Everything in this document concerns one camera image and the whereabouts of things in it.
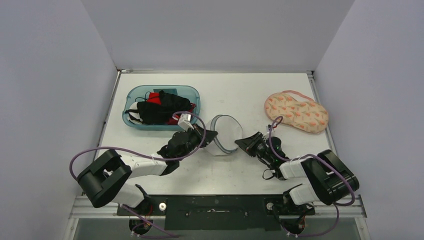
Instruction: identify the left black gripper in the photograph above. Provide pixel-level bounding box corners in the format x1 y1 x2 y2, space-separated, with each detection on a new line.
177 123 218 162

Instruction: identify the peach floral padded bra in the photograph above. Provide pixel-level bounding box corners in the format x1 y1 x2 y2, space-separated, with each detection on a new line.
264 90 329 134

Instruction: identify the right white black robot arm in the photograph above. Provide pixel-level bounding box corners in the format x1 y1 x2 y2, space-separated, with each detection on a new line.
235 132 360 215

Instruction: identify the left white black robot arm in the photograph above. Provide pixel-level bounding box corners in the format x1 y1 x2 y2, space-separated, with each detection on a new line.
75 124 218 216

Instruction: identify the dark red lace bra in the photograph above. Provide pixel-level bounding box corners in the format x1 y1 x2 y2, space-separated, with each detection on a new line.
166 103 196 126

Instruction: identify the white black bra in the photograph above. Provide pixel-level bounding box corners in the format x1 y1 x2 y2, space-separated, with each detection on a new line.
124 102 143 125

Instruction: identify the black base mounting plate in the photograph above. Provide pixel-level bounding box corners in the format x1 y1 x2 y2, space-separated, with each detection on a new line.
117 194 316 231

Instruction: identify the teal plastic bin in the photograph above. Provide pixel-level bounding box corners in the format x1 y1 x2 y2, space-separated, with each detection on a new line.
122 85 201 132

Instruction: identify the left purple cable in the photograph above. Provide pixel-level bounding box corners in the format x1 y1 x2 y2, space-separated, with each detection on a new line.
68 111 207 182

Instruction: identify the purple cable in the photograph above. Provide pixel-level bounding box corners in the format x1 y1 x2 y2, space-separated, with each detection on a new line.
68 111 207 182
268 115 356 207

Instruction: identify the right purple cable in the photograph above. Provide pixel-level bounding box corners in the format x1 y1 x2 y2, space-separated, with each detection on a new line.
268 115 356 207

